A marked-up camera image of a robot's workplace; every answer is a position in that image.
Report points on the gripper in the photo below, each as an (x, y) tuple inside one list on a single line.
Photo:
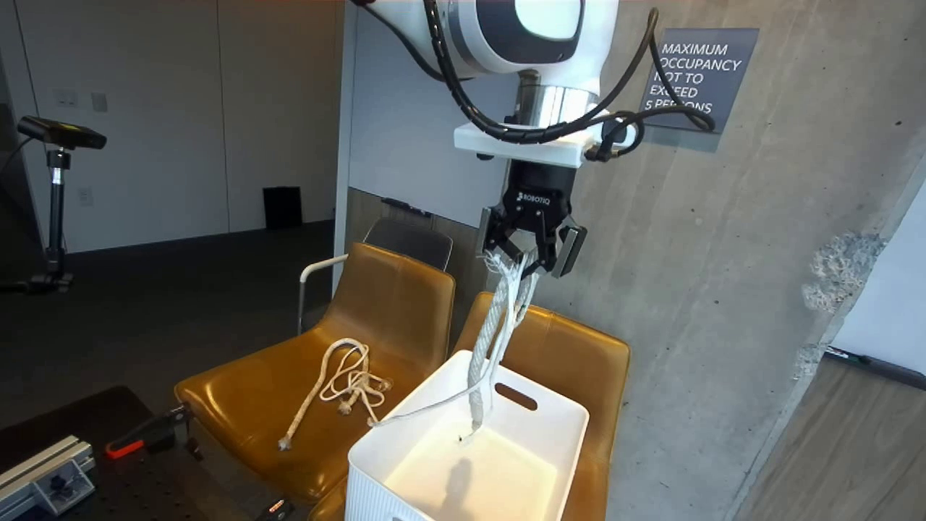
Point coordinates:
[(537, 192)]

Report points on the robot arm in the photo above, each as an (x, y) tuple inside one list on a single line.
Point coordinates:
[(492, 36)]

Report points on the white storage container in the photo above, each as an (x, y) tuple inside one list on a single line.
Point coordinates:
[(470, 470)]

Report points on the dark chair with white armrest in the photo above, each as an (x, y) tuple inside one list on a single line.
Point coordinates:
[(412, 241)]

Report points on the mustard leather chair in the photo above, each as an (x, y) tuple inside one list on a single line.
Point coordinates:
[(579, 362), (289, 391)]

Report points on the whiteboard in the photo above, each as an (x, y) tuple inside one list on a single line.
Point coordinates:
[(427, 130)]

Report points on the black box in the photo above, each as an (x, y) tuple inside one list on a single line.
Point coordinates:
[(282, 208)]

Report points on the small black device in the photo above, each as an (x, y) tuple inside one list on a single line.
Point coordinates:
[(275, 509)]

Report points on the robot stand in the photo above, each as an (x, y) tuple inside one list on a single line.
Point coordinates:
[(145, 485)]

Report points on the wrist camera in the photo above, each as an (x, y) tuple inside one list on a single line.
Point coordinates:
[(528, 146)]

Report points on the grey wall sign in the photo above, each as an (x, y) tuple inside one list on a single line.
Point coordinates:
[(698, 76)]

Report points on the wall socket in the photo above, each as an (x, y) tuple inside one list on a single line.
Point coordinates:
[(85, 197)]

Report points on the wall switch plate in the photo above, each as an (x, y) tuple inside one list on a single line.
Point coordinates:
[(99, 101), (66, 98)]

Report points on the camera on mount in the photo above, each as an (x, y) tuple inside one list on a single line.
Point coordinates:
[(56, 188)]

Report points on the aluminium rail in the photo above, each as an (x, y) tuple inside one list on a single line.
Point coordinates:
[(43, 474)]

